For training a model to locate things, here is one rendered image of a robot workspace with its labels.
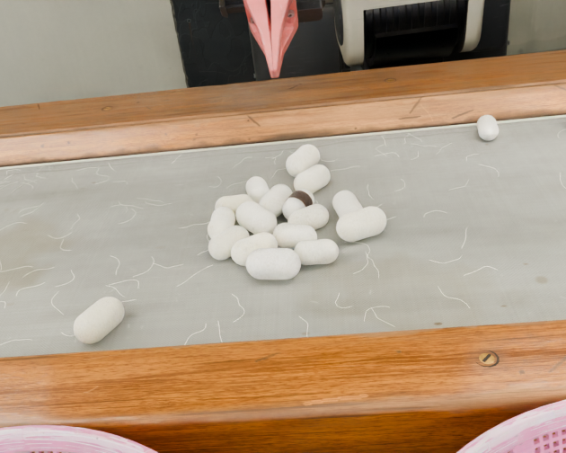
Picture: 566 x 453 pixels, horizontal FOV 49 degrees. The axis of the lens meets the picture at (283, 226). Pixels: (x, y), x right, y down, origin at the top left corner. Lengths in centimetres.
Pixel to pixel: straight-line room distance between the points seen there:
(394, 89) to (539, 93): 14
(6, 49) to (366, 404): 247
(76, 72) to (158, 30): 37
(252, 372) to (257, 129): 34
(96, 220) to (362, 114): 27
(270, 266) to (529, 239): 18
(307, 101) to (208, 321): 30
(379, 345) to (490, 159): 27
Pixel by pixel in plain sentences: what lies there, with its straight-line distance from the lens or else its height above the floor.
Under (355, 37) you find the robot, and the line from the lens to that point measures 104.
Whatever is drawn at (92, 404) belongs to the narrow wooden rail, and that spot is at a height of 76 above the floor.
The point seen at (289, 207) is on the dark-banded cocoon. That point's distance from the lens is 47.
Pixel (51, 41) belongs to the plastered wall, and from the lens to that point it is 263.
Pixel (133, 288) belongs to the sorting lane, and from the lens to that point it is 45.
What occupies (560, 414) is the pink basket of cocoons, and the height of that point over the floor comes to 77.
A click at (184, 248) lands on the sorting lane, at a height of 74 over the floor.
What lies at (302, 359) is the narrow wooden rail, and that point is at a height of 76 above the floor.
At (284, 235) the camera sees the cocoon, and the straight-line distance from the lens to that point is 44.
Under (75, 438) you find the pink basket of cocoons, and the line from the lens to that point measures 33.
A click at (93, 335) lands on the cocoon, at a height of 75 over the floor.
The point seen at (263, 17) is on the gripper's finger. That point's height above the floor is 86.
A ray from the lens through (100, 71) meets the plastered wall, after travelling 262.
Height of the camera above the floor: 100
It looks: 33 degrees down
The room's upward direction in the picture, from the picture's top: 8 degrees counter-clockwise
